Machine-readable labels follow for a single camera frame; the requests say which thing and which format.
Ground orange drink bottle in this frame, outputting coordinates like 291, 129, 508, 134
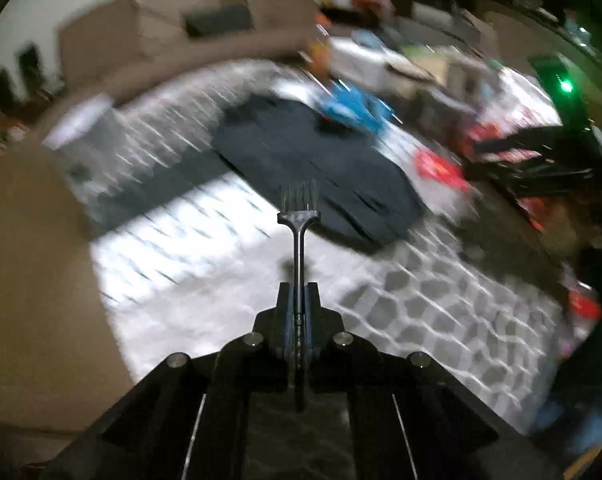
308, 35, 332, 75

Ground red white snack bag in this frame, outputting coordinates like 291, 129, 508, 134
456, 67, 564, 161

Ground blue packet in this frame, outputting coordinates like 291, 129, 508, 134
318, 80, 396, 133

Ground grey white patterned blanket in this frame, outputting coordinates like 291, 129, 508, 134
88, 55, 582, 436

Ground dark navy garment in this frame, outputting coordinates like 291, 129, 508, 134
213, 95, 426, 256

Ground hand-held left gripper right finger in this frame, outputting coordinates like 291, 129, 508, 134
302, 282, 564, 480

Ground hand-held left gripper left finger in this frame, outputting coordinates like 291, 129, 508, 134
46, 282, 296, 480

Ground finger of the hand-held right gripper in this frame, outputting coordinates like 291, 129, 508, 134
473, 127, 592, 157
463, 157, 599, 198

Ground brown sofa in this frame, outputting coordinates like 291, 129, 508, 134
56, 0, 326, 106

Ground small red packet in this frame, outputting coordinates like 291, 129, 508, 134
413, 147, 469, 191

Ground dark grey cushion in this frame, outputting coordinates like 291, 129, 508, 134
183, 4, 254, 38

